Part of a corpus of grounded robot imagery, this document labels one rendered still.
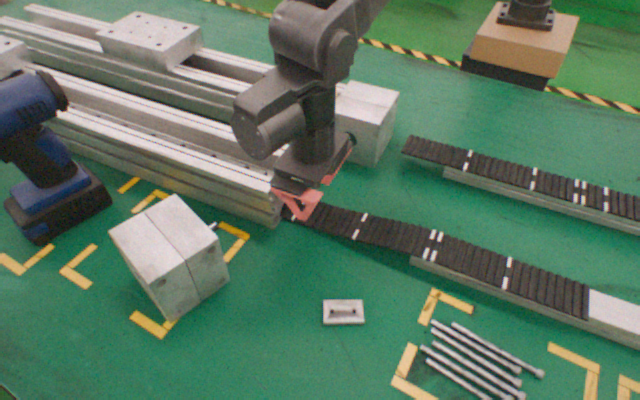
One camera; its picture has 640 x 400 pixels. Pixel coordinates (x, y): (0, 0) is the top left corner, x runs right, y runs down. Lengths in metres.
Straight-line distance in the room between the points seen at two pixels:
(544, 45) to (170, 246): 0.85
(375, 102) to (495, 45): 0.42
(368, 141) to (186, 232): 0.32
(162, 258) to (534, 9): 0.91
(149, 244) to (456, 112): 0.62
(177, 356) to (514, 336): 0.40
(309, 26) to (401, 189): 0.35
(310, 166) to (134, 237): 0.23
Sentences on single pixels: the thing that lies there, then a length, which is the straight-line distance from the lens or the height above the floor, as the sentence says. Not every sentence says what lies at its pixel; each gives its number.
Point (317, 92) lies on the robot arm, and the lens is 0.46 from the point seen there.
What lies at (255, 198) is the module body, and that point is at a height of 0.84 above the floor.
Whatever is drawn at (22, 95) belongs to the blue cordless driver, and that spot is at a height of 0.99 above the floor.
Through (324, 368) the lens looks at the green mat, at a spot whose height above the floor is 0.78.
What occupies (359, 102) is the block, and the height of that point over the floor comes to 0.87.
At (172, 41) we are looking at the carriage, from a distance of 0.86.
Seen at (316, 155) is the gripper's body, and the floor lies 0.93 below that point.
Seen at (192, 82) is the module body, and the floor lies 0.85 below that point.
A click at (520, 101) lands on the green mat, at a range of 0.96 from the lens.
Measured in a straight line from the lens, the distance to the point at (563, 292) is 0.61.
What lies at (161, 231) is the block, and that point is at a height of 0.87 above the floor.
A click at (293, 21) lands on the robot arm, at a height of 1.09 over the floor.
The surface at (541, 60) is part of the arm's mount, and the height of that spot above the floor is 0.81.
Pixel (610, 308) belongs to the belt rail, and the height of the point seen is 0.81.
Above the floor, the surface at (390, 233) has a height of 0.81.
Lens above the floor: 1.27
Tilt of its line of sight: 46 degrees down
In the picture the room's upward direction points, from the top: straight up
